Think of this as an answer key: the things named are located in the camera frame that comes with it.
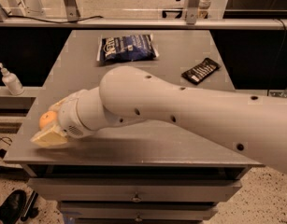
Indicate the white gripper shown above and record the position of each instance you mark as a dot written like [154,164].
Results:
[69,118]

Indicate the orange fruit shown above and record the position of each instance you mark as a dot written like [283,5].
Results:
[47,118]

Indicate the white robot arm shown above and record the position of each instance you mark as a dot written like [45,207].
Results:
[252,125]

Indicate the blue chip bag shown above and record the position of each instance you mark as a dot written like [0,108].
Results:
[126,48]

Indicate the white pump bottle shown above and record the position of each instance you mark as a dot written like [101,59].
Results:
[11,81]

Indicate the top grey drawer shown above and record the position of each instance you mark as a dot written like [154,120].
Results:
[134,190]

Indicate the grey drawer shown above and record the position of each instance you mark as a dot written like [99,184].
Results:
[134,190]
[137,211]

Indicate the black tool by shoe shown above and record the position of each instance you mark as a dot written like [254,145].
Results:
[29,208]

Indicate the grey drawer cabinet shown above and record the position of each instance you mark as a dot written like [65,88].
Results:
[147,150]

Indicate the black shoe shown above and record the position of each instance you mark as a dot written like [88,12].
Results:
[12,207]

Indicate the black snack packet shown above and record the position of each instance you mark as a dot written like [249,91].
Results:
[201,71]

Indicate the metal shelf rail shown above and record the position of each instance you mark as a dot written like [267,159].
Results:
[206,24]

